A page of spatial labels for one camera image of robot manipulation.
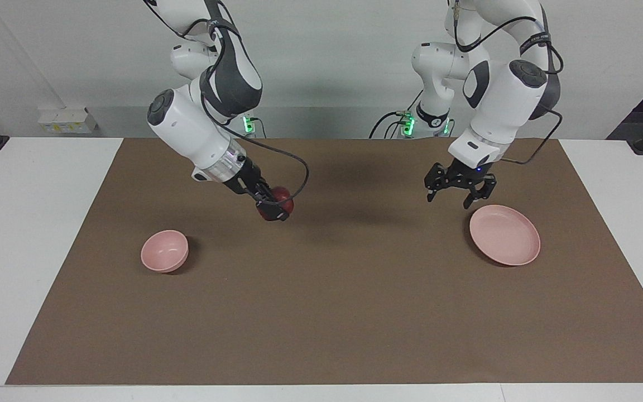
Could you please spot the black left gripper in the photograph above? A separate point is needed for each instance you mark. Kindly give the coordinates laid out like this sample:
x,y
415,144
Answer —
x,y
466,174

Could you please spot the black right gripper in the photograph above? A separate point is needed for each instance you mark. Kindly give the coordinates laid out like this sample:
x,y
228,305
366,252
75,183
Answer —
x,y
246,177

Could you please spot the red apple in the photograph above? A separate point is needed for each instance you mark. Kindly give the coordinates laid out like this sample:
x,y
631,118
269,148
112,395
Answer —
x,y
283,196

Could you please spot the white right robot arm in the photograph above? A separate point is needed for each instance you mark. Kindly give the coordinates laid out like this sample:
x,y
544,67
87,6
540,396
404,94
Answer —
x,y
187,123

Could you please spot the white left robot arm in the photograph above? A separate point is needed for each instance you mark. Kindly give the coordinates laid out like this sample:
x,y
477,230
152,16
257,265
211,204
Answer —
x,y
500,100

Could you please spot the pink plate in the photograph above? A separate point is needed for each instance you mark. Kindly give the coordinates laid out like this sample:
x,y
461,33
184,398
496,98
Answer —
x,y
504,234

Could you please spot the pink bowl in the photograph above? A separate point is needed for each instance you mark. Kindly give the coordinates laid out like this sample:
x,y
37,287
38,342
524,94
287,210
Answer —
x,y
164,251

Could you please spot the brown table mat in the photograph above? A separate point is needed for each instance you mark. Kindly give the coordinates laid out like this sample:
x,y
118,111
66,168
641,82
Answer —
x,y
321,307

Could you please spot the white wall outlet box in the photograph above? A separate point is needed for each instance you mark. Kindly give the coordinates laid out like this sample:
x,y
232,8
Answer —
x,y
67,121

